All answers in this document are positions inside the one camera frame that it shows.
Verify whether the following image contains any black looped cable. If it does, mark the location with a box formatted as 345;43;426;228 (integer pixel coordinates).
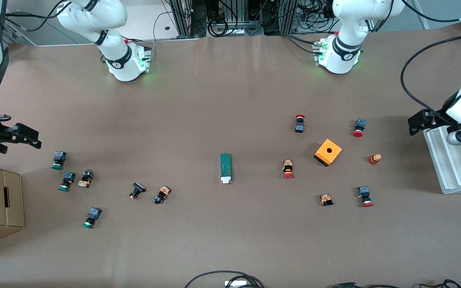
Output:
184;271;265;288

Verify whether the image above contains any black thin cable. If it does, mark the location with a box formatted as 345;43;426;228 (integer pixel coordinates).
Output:
329;279;461;288

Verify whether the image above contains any green push button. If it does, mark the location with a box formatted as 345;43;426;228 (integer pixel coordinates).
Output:
82;207;102;229
58;172;76;192
51;151;68;170

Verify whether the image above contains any green circuit board module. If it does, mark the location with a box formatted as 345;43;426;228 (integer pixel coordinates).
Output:
219;152;233;184

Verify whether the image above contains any black aluminium equipment rack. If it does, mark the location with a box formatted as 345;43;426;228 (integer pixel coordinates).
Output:
166;0;335;37

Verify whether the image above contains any black coiled cable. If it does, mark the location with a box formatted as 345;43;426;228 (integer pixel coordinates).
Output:
208;16;231;37

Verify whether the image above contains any black square push button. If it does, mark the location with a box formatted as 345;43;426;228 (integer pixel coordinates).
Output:
129;182;147;200

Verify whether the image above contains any red button blue block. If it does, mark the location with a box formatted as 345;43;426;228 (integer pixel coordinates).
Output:
353;118;367;138
357;186;374;208

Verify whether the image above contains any black orange switch unit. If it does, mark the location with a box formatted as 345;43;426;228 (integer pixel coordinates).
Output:
78;169;94;188

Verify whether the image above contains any orange push button enclosure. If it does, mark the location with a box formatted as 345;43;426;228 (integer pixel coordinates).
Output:
313;138;343;167

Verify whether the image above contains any white ribbed tray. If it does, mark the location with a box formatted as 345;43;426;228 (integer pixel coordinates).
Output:
423;126;461;195

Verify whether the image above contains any black cable white tape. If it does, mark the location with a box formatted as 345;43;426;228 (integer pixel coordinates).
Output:
400;35;461;116

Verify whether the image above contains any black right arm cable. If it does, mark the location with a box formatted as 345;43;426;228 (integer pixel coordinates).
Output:
5;0;71;32

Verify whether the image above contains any black orange selector switch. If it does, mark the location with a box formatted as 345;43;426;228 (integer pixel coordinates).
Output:
154;185;171;205

